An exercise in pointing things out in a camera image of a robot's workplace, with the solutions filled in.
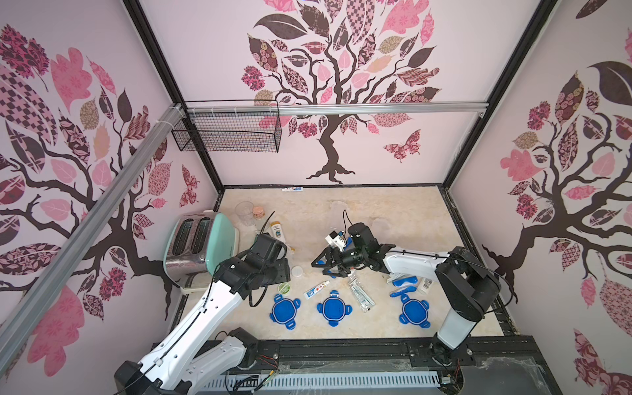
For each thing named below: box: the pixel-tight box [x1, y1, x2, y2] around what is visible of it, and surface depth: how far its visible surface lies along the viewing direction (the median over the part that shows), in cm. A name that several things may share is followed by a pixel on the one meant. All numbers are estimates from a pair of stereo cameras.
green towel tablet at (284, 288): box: [278, 282, 291, 295], surface depth 89 cm
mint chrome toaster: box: [163, 210, 237, 292], surface depth 83 cm
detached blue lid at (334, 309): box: [316, 289, 354, 328], surface depth 85 cm
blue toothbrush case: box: [389, 275, 419, 298], surface depth 89 cm
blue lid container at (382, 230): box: [371, 218, 396, 241], surface depth 106 cm
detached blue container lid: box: [399, 293, 432, 329], surface depth 84 cm
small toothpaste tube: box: [303, 279, 330, 300], surface depth 89 cm
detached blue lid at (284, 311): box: [269, 293, 303, 331], surface depth 85 cm
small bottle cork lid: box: [252, 205, 265, 221], surface depth 100 cm
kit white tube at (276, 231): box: [269, 220, 287, 244], surface depth 103 cm
